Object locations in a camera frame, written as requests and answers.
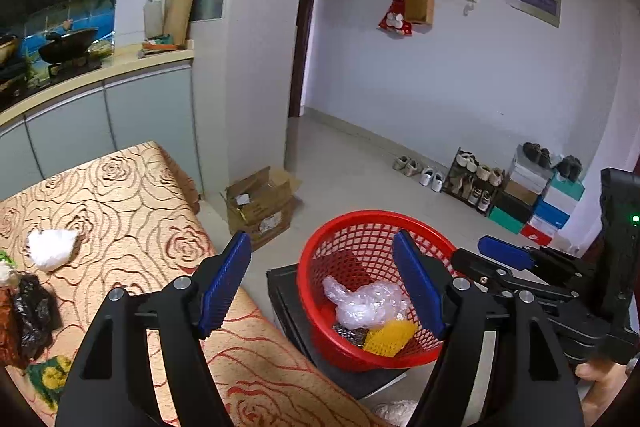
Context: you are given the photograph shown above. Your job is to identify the group of shoes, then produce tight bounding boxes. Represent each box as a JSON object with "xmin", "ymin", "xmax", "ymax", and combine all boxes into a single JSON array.
[{"xmin": 392, "ymin": 142, "xmax": 583, "ymax": 214}]

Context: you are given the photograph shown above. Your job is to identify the white plastic bottle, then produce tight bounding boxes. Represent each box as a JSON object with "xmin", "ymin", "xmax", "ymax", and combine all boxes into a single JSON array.
[{"xmin": 143, "ymin": 0, "xmax": 166, "ymax": 38}]

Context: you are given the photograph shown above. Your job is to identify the gas stove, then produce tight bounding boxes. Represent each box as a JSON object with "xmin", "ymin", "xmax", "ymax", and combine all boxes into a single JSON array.
[{"xmin": 25, "ymin": 54, "xmax": 103, "ymax": 84}]

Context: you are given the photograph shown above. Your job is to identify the rose print tablecloth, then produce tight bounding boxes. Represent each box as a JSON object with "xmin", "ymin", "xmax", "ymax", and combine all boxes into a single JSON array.
[{"xmin": 0, "ymin": 141, "xmax": 386, "ymax": 427}]

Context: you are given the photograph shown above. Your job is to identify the golden pan with lid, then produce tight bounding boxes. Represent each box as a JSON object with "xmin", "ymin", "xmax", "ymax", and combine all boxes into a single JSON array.
[{"xmin": 0, "ymin": 34, "xmax": 22, "ymax": 65}]

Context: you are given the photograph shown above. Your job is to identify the steel wool scrubber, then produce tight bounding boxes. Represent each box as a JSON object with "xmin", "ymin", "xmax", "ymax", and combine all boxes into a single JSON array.
[{"xmin": 332, "ymin": 322, "xmax": 371, "ymax": 349}]

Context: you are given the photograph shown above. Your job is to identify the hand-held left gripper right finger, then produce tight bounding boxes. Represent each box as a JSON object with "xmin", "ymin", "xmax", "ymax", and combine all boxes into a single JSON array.
[{"xmin": 392, "ymin": 231, "xmax": 586, "ymax": 427}]

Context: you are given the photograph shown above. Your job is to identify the wooden cutting board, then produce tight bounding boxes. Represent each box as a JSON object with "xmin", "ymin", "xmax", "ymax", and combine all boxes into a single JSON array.
[{"xmin": 164, "ymin": 0, "xmax": 205, "ymax": 45}]

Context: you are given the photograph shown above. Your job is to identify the red hanging ornament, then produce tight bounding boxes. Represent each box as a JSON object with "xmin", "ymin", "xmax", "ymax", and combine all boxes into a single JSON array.
[{"xmin": 378, "ymin": 0, "xmax": 413, "ymax": 38}]

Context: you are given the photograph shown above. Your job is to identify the metal shoe rack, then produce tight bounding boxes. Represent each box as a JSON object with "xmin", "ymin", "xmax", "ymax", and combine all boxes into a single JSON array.
[{"xmin": 442, "ymin": 147, "xmax": 506, "ymax": 212}]

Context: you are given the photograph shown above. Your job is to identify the brown wrapper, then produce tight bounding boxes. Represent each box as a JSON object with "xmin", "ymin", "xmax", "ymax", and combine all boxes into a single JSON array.
[{"xmin": 0, "ymin": 287, "xmax": 26, "ymax": 370}]

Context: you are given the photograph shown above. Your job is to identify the person's right hand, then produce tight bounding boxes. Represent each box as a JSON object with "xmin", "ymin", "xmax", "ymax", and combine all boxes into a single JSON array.
[{"xmin": 575, "ymin": 359, "xmax": 626, "ymax": 427}]

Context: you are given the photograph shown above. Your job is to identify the cardboard box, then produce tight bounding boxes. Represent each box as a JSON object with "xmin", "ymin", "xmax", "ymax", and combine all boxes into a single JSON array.
[{"xmin": 220, "ymin": 166, "xmax": 303, "ymax": 253}]

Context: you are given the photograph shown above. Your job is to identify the dark wooden door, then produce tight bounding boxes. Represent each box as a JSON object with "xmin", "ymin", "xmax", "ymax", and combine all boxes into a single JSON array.
[{"xmin": 288, "ymin": 0, "xmax": 328, "ymax": 118}]

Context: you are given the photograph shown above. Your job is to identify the orange plastic tray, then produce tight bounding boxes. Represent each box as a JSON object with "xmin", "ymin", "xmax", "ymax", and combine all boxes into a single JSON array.
[{"xmin": 141, "ymin": 36, "xmax": 187, "ymax": 54}]

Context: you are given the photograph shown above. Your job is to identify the black wok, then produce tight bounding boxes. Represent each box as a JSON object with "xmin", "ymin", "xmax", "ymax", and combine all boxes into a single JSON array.
[{"xmin": 38, "ymin": 27, "xmax": 100, "ymax": 64}]

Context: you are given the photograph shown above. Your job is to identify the red plastic basket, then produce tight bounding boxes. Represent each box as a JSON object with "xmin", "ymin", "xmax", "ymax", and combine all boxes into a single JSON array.
[{"xmin": 296, "ymin": 209, "xmax": 458, "ymax": 373}]

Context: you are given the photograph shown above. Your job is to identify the kitchen counter cabinets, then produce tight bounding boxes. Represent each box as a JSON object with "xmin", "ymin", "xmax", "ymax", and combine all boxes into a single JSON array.
[{"xmin": 0, "ymin": 47, "xmax": 203, "ymax": 202}]

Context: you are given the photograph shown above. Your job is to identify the black stool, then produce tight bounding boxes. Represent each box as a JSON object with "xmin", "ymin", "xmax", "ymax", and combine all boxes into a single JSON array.
[{"xmin": 266, "ymin": 263, "xmax": 408, "ymax": 400}]

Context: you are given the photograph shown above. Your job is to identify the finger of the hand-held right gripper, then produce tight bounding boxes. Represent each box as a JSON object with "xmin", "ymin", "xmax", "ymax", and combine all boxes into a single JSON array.
[
  {"xmin": 450, "ymin": 248, "xmax": 516, "ymax": 293},
  {"xmin": 477, "ymin": 235, "xmax": 596, "ymax": 278}
]

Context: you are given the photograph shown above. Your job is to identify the white foam net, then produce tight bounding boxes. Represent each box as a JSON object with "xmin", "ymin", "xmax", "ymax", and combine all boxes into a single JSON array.
[{"xmin": 372, "ymin": 399, "xmax": 418, "ymax": 427}]

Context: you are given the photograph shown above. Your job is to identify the white tissue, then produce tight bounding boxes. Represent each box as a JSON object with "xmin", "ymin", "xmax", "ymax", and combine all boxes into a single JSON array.
[{"xmin": 26, "ymin": 228, "xmax": 81, "ymax": 273}]

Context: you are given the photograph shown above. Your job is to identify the stack of shoe boxes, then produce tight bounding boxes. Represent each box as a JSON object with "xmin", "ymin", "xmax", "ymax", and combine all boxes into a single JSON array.
[{"xmin": 487, "ymin": 154, "xmax": 586, "ymax": 248}]

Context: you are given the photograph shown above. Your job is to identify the yellow foam net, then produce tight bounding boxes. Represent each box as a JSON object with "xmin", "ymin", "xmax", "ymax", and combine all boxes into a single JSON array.
[{"xmin": 362, "ymin": 318, "xmax": 418, "ymax": 355}]

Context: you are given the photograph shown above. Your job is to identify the small black plastic bag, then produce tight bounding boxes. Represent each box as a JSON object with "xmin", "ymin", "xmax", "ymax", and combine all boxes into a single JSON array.
[{"xmin": 11, "ymin": 273, "xmax": 64, "ymax": 360}]

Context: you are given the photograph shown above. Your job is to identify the green yellow wrapper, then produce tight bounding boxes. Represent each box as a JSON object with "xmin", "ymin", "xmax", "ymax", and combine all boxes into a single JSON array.
[{"xmin": 27, "ymin": 354, "xmax": 76, "ymax": 395}]

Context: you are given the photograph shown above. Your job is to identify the brown paper bag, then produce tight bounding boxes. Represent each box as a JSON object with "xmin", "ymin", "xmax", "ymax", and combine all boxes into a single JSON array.
[{"xmin": 404, "ymin": 0, "xmax": 435, "ymax": 26}]

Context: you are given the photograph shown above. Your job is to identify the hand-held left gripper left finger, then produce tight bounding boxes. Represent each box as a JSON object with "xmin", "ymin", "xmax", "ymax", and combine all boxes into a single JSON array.
[{"xmin": 55, "ymin": 231, "xmax": 252, "ymax": 427}]

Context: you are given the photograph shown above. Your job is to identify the clear plastic bag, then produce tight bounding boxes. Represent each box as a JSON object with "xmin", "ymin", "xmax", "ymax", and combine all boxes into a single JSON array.
[{"xmin": 322, "ymin": 276, "xmax": 413, "ymax": 330}]

